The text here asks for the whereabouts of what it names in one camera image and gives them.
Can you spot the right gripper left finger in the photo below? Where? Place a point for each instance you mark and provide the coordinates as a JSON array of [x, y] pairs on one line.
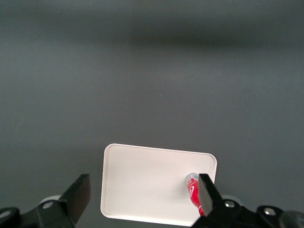
[[76, 197]]

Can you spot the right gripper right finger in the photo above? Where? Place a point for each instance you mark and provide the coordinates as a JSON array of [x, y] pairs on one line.
[[209, 197]]

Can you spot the red coke bottle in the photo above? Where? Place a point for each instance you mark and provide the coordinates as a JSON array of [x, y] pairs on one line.
[[193, 194]]

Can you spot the beige plastic tray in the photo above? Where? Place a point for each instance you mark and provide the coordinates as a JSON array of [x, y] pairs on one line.
[[147, 185]]

